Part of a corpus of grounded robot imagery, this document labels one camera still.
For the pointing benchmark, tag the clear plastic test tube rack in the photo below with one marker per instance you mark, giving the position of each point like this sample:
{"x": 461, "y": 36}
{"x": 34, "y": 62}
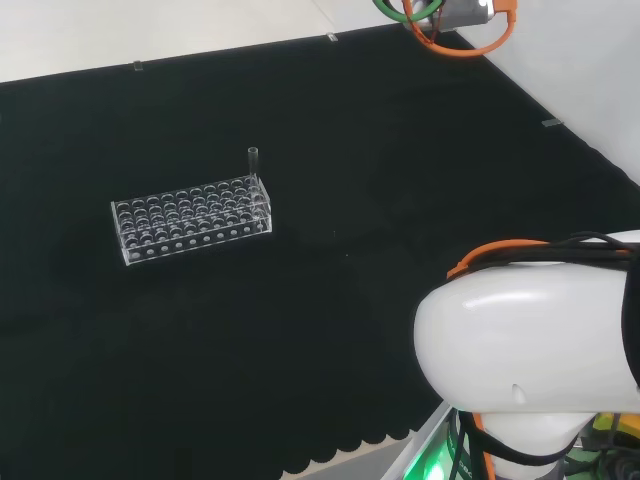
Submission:
{"x": 190, "y": 220}

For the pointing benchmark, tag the clear glass test tube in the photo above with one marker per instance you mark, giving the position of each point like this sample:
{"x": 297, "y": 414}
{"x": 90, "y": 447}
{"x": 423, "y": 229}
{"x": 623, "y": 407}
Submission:
{"x": 253, "y": 162}

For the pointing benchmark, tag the black bench cloth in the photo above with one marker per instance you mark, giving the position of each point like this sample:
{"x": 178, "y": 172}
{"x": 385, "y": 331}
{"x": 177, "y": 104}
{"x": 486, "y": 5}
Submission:
{"x": 300, "y": 325}

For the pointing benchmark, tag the pale metal base plate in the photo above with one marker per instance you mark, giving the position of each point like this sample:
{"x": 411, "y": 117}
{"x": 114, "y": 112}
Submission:
{"x": 425, "y": 440}

